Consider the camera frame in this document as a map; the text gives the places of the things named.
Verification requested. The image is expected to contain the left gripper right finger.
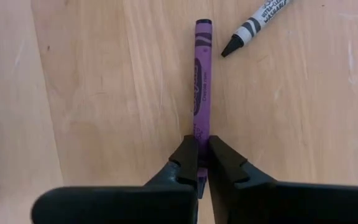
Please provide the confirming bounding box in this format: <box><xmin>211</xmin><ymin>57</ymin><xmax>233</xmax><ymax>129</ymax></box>
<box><xmin>208</xmin><ymin>134</ymin><xmax>358</xmax><ymax>224</ymax></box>

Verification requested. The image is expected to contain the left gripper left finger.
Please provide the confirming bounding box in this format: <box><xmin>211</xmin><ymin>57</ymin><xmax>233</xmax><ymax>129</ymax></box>
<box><xmin>30</xmin><ymin>134</ymin><xmax>200</xmax><ymax>224</ymax></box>

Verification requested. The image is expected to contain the purple crayon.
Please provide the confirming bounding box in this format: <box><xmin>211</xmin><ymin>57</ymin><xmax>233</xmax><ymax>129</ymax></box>
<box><xmin>193</xmin><ymin>18</ymin><xmax>213</xmax><ymax>200</ymax></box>

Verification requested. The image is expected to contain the white black crayon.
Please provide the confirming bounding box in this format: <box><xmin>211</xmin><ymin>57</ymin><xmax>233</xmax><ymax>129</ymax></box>
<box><xmin>221</xmin><ymin>0</ymin><xmax>293</xmax><ymax>58</ymax></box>

